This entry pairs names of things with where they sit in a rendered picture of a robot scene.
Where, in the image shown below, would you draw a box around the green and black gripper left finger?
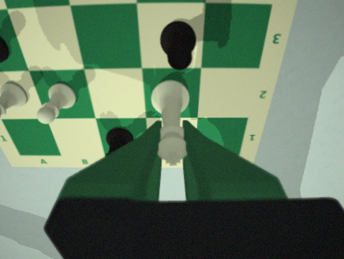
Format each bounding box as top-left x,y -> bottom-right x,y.
56,120 -> 162,201

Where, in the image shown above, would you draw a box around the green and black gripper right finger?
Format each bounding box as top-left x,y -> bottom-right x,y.
182,120 -> 288,201

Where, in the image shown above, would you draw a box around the white pawn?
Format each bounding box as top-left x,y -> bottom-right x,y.
0,82 -> 28,118
36,83 -> 77,124

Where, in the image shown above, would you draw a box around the green and cream chessboard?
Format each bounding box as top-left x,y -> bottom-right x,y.
0,0 -> 297,167

